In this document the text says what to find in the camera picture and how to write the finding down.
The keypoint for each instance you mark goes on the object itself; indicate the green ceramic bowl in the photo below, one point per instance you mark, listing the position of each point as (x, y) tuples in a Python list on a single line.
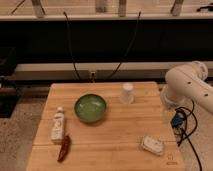
[(90, 108)]

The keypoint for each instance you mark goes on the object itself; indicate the blue connector plug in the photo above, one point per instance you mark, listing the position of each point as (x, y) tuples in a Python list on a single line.
[(176, 121)]

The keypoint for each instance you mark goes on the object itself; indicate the red chili pepper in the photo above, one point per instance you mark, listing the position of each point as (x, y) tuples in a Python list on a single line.
[(64, 148)]

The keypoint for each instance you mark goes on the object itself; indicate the white sponge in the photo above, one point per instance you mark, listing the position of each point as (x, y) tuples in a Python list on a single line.
[(152, 145)]

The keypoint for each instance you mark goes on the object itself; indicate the wall power outlet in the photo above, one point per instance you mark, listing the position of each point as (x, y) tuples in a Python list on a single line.
[(92, 74)]

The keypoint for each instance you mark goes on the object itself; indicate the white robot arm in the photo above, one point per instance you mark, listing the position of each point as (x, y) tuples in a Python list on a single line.
[(188, 81)]

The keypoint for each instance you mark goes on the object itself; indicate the white squeeze bottle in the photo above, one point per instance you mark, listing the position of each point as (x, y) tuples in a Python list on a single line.
[(57, 132)]

